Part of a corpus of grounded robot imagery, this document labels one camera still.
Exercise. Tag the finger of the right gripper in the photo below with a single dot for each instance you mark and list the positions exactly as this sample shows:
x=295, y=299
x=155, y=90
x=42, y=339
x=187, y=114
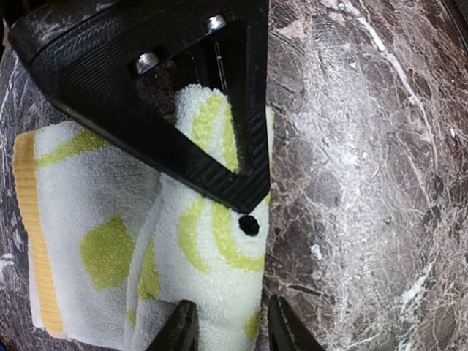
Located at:
x=116, y=66

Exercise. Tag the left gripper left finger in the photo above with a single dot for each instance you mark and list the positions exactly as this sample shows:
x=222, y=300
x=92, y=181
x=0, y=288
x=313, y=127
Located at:
x=180, y=332

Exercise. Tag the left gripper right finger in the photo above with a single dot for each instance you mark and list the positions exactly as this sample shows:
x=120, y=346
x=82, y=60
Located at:
x=286, y=331

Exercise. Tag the yellow green patterned towel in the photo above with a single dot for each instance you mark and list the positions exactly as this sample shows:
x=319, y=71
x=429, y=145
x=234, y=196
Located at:
x=114, y=245

